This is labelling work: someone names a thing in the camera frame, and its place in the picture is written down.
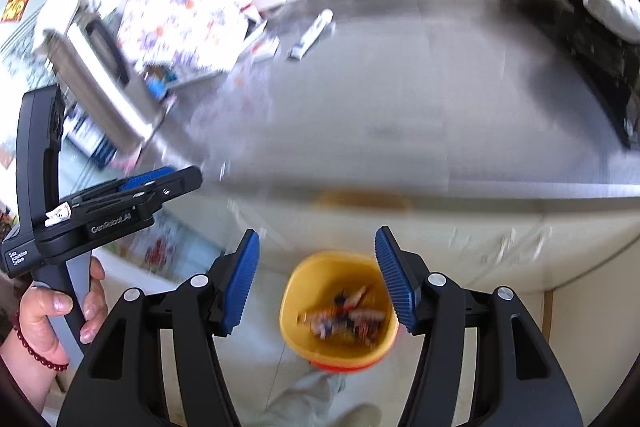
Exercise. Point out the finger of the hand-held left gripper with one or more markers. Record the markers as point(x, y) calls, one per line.
point(150, 179)
point(135, 206)

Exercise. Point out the person's left hand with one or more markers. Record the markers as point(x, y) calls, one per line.
point(40, 317)

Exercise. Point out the white rag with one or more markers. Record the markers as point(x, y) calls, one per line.
point(60, 14)

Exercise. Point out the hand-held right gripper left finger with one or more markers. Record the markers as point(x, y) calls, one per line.
point(241, 282)

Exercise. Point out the red wall sticker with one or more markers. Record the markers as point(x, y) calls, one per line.
point(15, 7)

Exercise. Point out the pile of wrappers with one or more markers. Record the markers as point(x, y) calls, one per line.
point(345, 317)

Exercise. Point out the blue white carton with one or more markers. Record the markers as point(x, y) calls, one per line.
point(92, 139)

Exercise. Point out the person's left forearm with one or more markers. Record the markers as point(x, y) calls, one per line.
point(22, 382)

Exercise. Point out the white floral cloth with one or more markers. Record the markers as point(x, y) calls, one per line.
point(185, 17)

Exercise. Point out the stainless steel appliance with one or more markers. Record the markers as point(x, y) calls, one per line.
point(100, 72)

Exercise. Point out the yellow plastic bin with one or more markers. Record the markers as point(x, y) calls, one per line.
point(300, 307)

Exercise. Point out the person's beige shoe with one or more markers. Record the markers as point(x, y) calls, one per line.
point(357, 416)

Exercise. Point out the person's grey trouser leg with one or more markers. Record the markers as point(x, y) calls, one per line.
point(300, 402)

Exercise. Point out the orange white medicine box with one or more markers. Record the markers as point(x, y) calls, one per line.
point(265, 49)

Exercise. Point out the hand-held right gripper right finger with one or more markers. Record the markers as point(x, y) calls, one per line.
point(395, 282)

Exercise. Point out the black stove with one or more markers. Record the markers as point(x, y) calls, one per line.
point(595, 52)

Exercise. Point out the white ointment tube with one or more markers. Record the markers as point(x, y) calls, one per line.
point(310, 37)

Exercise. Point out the blue packet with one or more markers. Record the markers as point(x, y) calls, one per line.
point(156, 88)

